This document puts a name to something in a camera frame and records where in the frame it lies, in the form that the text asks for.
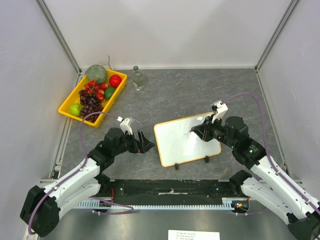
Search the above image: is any light green apple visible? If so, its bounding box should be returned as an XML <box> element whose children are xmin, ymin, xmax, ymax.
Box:
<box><xmin>68</xmin><ymin>103</ymin><xmax>83</xmax><ymax>117</ymax></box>

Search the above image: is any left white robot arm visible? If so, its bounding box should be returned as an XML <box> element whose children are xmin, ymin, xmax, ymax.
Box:
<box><xmin>20</xmin><ymin>127</ymin><xmax>155</xmax><ymax>237</ymax></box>

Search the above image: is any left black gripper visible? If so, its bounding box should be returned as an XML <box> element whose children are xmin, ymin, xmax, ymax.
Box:
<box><xmin>112</xmin><ymin>129</ymin><xmax>155</xmax><ymax>156</ymax></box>

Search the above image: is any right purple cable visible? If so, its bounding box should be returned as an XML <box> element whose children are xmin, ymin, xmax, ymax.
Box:
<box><xmin>221</xmin><ymin>91</ymin><xmax>320</xmax><ymax>216</ymax></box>

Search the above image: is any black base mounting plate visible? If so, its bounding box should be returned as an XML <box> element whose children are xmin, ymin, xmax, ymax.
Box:
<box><xmin>98</xmin><ymin>179</ymin><xmax>245</xmax><ymax>198</ymax></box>

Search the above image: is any dark green lime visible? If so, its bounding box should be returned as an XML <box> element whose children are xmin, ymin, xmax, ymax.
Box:
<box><xmin>104</xmin><ymin>86</ymin><xmax>116</xmax><ymax>100</ymax></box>

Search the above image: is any red strawberry cluster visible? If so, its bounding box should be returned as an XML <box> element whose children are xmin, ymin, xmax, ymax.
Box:
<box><xmin>84</xmin><ymin>79</ymin><xmax>108</xmax><ymax>102</ymax></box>

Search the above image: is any red apple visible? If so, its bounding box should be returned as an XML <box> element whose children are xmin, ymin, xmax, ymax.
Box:
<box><xmin>109</xmin><ymin>74</ymin><xmax>122</xmax><ymax>88</ymax></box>

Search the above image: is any grey slotted cable duct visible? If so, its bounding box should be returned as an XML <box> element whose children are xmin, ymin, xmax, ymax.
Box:
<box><xmin>74</xmin><ymin>198</ymin><xmax>245</xmax><ymax>211</ymax></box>

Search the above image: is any green melon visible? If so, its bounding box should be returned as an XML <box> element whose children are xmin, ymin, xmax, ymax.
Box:
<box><xmin>85</xmin><ymin>64</ymin><xmax>108</xmax><ymax>84</ymax></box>

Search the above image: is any yellow plastic tray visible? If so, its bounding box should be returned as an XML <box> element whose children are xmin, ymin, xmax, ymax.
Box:
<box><xmin>58</xmin><ymin>69</ymin><xmax>128</xmax><ymax>128</ymax></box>

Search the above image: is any clear glass bottle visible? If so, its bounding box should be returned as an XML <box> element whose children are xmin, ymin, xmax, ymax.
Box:
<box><xmin>131</xmin><ymin>65</ymin><xmax>144</xmax><ymax>91</ymax></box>

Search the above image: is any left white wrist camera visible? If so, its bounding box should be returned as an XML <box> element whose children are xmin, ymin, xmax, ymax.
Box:
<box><xmin>116</xmin><ymin>116</ymin><xmax>133</xmax><ymax>135</ymax></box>

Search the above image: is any purple grape bunch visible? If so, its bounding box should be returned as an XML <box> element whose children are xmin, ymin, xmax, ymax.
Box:
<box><xmin>78</xmin><ymin>90</ymin><xmax>103</xmax><ymax>118</ymax></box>

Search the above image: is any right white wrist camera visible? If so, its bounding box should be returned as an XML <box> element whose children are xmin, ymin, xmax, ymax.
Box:
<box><xmin>211</xmin><ymin>100</ymin><xmax>228</xmax><ymax>123</ymax></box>

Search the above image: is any white paper label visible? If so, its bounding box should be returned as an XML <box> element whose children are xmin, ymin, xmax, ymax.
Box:
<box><xmin>167</xmin><ymin>229</ymin><xmax>220</xmax><ymax>240</ymax></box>

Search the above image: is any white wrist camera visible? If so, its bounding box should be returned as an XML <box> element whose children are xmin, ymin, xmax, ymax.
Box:
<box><xmin>116</xmin><ymin>116</ymin><xmax>133</xmax><ymax>135</ymax></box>
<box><xmin>211</xmin><ymin>100</ymin><xmax>228</xmax><ymax>123</ymax></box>

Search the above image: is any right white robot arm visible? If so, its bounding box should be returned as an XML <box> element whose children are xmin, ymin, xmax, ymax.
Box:
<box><xmin>190</xmin><ymin>116</ymin><xmax>320</xmax><ymax>240</ymax></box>

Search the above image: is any wood framed whiteboard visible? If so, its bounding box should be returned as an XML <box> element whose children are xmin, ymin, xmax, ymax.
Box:
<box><xmin>153</xmin><ymin>112</ymin><xmax>222</xmax><ymax>168</ymax></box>

